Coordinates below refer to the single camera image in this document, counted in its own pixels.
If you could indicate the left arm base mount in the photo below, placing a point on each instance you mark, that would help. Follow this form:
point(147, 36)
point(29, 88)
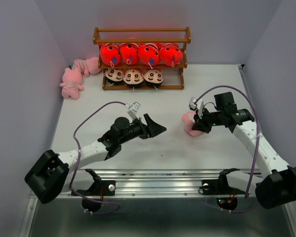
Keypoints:
point(93, 197)

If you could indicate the pink striped plush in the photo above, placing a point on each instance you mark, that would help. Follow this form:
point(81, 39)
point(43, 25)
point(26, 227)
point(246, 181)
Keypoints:
point(71, 83)
point(88, 66)
point(188, 122)

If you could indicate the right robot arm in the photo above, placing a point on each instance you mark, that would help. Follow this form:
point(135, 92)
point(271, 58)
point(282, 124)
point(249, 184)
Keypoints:
point(271, 179)

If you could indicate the brown wooden three-tier shelf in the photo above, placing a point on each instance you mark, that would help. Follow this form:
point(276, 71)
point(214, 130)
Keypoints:
point(173, 76)

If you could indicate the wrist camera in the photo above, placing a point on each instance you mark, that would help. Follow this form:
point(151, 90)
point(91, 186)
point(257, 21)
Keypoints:
point(197, 105)
point(132, 110)

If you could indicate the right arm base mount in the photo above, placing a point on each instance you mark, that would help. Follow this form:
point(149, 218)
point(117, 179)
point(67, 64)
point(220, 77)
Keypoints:
point(226, 197)

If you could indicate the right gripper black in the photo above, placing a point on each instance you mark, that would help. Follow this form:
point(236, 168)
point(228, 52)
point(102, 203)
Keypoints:
point(199, 124)

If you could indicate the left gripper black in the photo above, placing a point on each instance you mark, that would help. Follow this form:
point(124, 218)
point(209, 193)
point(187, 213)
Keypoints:
point(151, 129)

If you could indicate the red fish plush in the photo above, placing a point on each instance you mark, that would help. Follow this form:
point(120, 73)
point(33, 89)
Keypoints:
point(129, 53)
point(170, 54)
point(110, 54)
point(148, 53)

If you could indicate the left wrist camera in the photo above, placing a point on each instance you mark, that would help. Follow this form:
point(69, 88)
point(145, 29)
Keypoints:
point(132, 110)

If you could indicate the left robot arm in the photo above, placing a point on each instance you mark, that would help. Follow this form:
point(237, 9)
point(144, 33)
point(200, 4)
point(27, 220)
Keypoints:
point(48, 176)

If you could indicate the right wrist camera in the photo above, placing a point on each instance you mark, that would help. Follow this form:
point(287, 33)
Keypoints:
point(197, 105)

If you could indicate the aluminium mounting rail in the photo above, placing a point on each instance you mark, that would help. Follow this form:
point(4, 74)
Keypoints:
point(145, 183)

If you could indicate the doll plush orange cap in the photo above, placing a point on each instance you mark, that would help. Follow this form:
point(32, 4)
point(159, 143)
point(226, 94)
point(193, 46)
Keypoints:
point(114, 76)

